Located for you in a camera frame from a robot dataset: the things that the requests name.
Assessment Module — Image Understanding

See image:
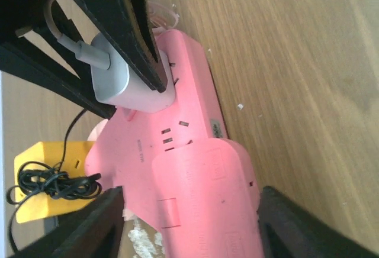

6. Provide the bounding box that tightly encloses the white USB charger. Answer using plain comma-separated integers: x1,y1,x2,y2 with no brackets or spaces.
56,32,178,114

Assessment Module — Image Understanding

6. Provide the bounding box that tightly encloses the round pink socket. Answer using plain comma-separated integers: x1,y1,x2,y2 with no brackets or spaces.
87,119,108,141

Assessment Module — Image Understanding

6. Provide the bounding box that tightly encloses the pink coiled cable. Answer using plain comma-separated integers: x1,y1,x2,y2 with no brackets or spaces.
14,0,181,40

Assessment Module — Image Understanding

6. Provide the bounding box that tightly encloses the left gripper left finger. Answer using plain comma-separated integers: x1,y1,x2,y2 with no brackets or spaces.
13,187,124,257

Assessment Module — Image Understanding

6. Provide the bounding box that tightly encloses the pink triangular power strip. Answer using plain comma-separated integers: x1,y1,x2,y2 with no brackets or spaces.
86,30,229,232

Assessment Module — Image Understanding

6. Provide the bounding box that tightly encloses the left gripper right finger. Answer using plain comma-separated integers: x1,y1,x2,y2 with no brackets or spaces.
258,186,376,257

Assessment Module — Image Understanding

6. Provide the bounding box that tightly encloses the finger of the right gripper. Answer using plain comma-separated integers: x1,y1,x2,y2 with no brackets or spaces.
1,41,116,119
75,0,166,92

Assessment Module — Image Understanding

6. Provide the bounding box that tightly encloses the yellow cube socket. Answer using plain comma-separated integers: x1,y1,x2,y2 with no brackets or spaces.
9,141,101,224

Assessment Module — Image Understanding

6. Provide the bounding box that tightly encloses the pink rectangular plug adapter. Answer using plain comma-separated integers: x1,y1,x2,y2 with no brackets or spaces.
152,138,264,257

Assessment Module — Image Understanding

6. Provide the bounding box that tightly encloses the black thin cable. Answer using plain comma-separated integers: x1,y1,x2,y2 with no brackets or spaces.
5,108,103,254

